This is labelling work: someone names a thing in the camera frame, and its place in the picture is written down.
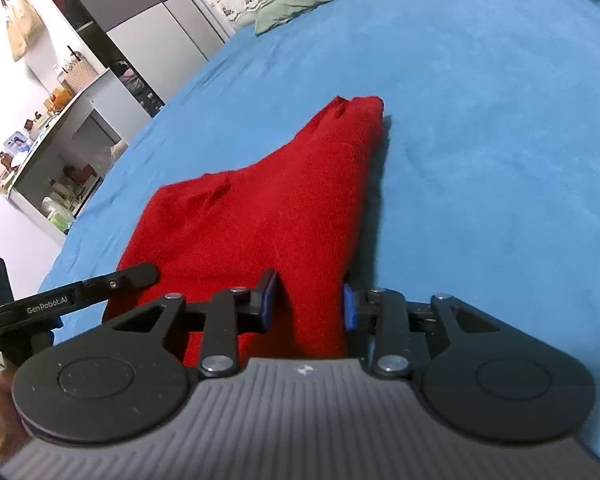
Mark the blue bed sheet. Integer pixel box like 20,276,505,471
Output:
43,0,600,456

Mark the person's left hand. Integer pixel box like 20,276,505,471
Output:
0,370,29,464

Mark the orange plush on desk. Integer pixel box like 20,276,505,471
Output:
50,86,73,112

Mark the white grey wardrobe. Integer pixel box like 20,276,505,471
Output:
53,0,230,117

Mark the framed photo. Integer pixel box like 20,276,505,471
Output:
3,131,31,155

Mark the red long-sleeve sweater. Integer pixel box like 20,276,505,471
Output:
104,96,385,360

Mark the woven storage basket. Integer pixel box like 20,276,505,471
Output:
58,48,98,93

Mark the white shelf desk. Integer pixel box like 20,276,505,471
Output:
0,70,150,246

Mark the beige tote bag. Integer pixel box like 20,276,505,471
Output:
0,0,46,62

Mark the green tissue pack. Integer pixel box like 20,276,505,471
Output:
41,196,74,234

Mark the beige bag on floor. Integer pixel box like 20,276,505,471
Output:
110,139,129,162

